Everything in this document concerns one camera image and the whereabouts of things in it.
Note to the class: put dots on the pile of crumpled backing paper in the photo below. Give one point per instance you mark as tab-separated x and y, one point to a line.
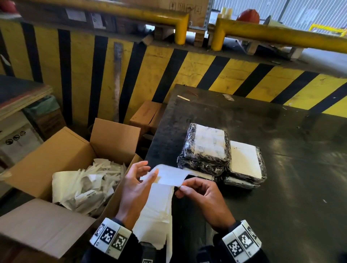
81	187

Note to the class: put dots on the stack of white labels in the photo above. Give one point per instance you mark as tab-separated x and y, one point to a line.
154	216

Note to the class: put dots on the yellow guard rail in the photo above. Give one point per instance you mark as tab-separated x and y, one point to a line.
151	15
284	35

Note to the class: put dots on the green covered dark box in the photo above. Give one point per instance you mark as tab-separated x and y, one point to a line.
43	108

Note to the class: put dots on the cream paper rolls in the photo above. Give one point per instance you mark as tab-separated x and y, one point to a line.
226	13

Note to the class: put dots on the small brown cardboard box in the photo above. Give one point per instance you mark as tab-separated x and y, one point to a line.
146	112

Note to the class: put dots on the small wooden stick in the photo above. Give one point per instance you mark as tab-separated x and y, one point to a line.
183	98

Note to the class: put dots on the white printed cardboard box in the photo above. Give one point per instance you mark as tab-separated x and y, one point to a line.
19	146

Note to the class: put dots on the small wooden block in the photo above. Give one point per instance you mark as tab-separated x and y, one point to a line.
147	40

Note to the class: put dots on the dark top side table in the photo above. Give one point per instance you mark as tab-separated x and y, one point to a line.
19	89

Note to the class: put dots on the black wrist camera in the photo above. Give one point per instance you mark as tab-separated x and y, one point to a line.
147	252

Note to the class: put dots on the large plywood crate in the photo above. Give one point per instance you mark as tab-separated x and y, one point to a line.
189	10

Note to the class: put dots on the person's right hand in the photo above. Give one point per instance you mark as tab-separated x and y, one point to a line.
208	203

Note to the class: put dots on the white paper tag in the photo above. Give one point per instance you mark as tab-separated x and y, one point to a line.
98	21
76	15

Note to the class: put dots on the small yellow floor rail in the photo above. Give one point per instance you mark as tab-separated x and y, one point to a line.
325	27

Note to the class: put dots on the wooden pallet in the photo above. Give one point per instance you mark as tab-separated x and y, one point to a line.
199	38

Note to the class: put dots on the red hard hat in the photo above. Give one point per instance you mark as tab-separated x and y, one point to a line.
7	6
248	16

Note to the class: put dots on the black wristband with white markers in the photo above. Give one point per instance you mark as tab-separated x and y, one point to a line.
108	235
241	239

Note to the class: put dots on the crumpled tape scrap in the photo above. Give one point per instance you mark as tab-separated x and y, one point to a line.
228	97

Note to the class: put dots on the person's left hand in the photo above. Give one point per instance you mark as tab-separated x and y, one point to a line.
135	195

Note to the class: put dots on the stack black packets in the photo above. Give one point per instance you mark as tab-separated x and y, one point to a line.
206	141

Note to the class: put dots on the white table with wooden legs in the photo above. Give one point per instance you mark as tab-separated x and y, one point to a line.
252	48

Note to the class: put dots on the open brown cardboard box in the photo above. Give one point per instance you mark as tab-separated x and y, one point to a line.
62	154

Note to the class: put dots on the yellow black striped barrier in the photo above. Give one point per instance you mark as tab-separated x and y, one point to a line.
81	76

